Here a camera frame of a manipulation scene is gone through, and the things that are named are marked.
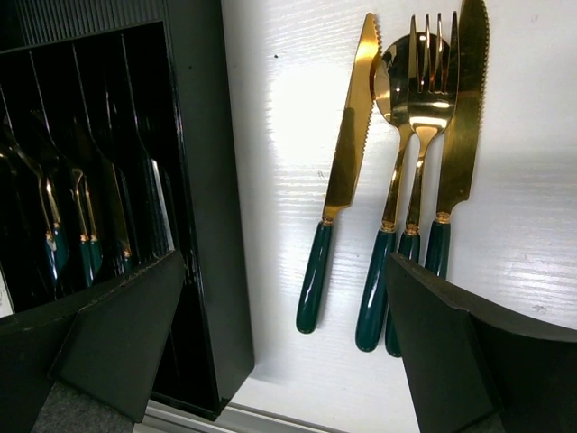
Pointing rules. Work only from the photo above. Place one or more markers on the metal chopstick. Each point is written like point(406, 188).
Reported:
point(163, 238)

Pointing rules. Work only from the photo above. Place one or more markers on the aluminium frame rail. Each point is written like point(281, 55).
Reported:
point(167, 419)

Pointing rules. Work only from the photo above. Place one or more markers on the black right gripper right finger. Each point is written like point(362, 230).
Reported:
point(473, 364)

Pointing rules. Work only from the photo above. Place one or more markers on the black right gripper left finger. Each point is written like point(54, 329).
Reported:
point(105, 342)

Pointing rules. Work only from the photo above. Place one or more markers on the black cutlery tray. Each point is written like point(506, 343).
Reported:
point(113, 63)

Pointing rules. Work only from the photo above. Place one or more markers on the gold fork green handle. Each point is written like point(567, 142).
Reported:
point(425, 73)
point(72, 146)

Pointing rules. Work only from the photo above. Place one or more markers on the gold knife green handle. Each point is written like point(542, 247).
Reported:
point(345, 170)
point(462, 134)
point(104, 178)

